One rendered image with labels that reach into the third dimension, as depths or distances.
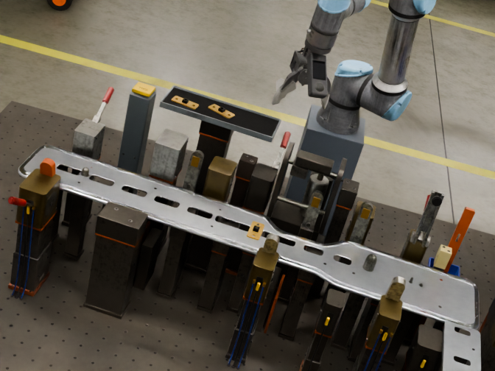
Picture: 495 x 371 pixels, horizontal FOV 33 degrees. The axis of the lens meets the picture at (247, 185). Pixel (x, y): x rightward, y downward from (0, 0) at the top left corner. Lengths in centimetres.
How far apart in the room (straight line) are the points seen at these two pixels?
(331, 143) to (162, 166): 62
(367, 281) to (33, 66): 337
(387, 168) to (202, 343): 286
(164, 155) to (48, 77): 276
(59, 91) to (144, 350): 289
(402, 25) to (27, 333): 140
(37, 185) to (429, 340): 113
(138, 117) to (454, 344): 119
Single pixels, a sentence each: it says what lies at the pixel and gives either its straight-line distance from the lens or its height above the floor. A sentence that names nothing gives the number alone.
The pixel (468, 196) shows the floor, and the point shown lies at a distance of 515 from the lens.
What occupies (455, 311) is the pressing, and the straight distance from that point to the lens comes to 240.
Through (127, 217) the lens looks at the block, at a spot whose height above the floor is 103.
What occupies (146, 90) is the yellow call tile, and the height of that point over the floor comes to 116.
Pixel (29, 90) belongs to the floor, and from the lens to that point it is 503.
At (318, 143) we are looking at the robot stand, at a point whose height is 106.
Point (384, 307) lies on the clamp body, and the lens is 222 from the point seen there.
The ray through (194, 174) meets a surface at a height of 104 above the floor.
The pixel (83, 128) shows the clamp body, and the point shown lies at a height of 106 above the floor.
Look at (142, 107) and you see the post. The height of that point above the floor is 111.
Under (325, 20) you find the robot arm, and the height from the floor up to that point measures 167.
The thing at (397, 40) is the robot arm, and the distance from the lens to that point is 261.
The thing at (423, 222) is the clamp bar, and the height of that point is 111.
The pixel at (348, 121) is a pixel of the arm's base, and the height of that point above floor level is 115.
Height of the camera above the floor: 236
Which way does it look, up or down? 32 degrees down
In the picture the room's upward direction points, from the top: 15 degrees clockwise
